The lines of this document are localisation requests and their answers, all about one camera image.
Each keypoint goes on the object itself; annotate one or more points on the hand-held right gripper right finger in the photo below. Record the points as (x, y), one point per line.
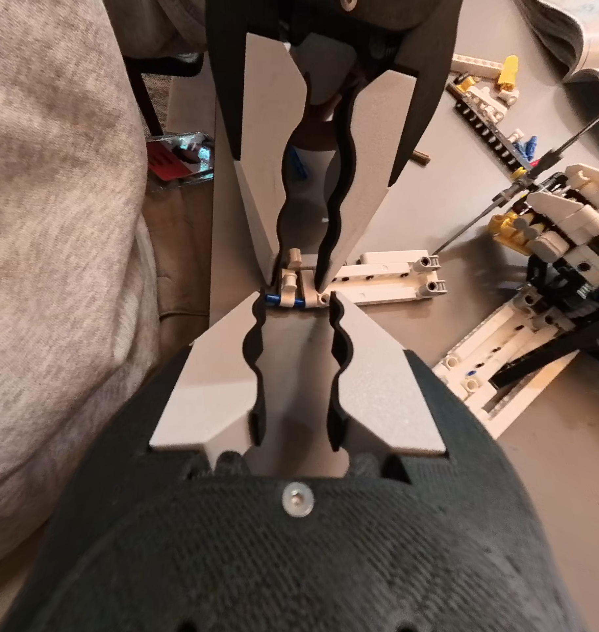
(388, 395)

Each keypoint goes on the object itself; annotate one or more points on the blue lego pin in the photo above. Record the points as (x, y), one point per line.
(526, 147)
(299, 163)
(532, 145)

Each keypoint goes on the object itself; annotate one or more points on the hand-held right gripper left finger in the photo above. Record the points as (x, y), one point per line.
(205, 395)

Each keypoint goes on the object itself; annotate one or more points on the red foil packet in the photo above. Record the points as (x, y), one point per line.
(173, 165)

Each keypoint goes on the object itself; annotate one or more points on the lego helicopter model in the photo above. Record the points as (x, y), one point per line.
(551, 212)

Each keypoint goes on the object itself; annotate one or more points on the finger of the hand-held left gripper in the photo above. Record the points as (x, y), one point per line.
(265, 123)
(378, 138)

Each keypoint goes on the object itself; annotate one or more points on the white connector with blue pin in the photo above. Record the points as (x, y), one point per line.
(274, 298)

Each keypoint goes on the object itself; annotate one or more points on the person's left forearm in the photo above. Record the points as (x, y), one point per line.
(151, 19)

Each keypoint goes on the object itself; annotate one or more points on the open lego instruction booklet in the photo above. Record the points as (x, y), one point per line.
(575, 39)

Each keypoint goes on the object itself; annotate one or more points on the white lego pin connector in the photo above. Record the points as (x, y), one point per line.
(515, 136)

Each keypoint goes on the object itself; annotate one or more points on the yellow lego wedge piece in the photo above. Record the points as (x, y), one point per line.
(508, 71)

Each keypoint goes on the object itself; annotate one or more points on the long white lego beam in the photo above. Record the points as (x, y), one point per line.
(477, 65)

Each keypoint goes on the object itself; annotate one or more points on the black chair frame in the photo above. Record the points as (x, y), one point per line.
(166, 64)

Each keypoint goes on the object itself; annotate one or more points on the small yellow lego piece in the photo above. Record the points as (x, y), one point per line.
(464, 81)

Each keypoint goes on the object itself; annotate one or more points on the long black lego beam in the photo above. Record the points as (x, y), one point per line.
(491, 133)

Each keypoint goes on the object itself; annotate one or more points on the white lego connector cluster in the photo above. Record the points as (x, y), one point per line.
(491, 98)

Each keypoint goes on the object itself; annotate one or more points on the white lego beam assembly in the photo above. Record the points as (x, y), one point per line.
(378, 286)

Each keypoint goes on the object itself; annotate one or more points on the brown lego axle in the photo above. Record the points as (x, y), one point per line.
(421, 158)

